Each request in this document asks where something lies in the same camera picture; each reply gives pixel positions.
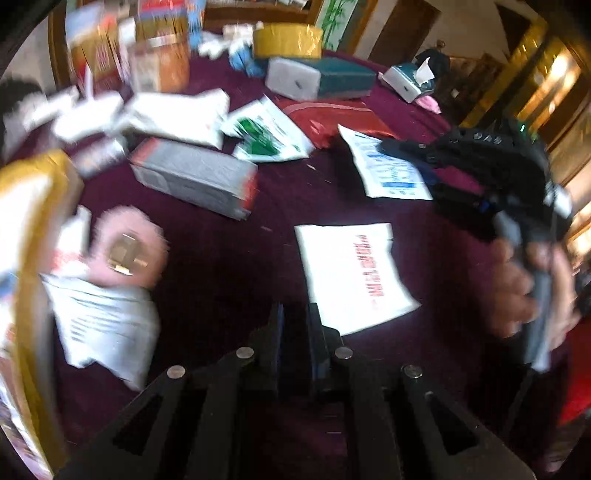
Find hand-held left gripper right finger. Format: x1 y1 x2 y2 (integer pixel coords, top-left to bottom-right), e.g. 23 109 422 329
307 303 534 480

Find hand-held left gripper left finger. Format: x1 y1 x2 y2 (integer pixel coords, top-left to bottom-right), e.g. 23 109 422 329
58 302 285 480

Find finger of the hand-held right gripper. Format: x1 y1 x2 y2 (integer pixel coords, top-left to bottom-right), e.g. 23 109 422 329
416 159 467 201
379 137 446 161

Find white sachet with blue print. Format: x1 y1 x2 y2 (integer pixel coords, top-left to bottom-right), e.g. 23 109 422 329
337 123 435 200

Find white pouch with red print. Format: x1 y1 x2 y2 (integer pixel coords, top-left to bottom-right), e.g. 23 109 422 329
294 222 422 337

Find red soft pack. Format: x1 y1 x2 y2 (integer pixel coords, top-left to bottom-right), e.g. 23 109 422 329
281 98 399 149

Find white soft packet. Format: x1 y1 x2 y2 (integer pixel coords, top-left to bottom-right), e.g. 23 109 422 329
117 88 231 150

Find person's right hand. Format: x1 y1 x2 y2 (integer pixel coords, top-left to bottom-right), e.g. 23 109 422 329
488 239 583 343

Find open tissue box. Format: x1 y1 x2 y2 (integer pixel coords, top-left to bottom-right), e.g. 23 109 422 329
379 61 437 104

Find teal facial tissue pack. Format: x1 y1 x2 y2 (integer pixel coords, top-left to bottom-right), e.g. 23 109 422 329
265 56 379 102

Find white bag with green print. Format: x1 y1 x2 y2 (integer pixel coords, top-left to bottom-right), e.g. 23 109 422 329
221 94 317 163

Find yellow wrapped roll pack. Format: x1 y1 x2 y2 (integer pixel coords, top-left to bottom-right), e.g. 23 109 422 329
252 23 324 61

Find white sachets with black print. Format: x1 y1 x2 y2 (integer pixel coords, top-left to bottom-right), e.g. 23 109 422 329
41 273 161 392

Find blue wrapped item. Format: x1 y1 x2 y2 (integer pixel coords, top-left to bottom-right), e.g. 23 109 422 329
230 46 260 78

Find grey box with red ends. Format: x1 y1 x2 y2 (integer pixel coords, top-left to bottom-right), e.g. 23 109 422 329
129 137 259 221

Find small white red-print pouch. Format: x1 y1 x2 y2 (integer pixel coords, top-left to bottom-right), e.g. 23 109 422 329
51 205 93 278

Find yellow-wrapped white tissue pack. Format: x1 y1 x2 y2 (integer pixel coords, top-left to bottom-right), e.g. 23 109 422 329
0 150 85 480

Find silver foil packet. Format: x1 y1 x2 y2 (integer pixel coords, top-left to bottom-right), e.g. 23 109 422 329
73 137 131 180

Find white toothpaste tube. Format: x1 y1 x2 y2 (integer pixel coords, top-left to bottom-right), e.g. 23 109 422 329
52 89 126 142

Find gold and red boxes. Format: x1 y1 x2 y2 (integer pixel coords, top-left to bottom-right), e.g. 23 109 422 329
66 4 126 94

